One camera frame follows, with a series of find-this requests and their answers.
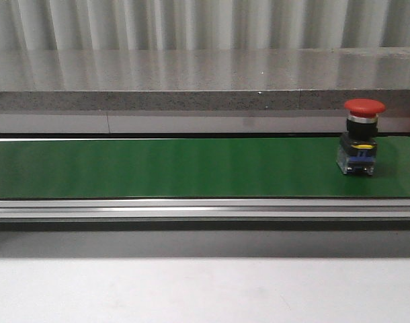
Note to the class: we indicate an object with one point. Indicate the red mushroom push button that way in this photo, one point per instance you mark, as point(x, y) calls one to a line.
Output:
point(357, 148)

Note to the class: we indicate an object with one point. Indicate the green conveyor belt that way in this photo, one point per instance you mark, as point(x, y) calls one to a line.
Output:
point(196, 168)

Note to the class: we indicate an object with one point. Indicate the grey stone slab shelf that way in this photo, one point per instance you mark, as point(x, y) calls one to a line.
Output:
point(199, 91)

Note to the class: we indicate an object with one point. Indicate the white corrugated back panel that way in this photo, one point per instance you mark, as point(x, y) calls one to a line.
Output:
point(190, 25)

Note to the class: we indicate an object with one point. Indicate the aluminium conveyor side rail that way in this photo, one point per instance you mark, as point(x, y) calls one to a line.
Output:
point(277, 214)

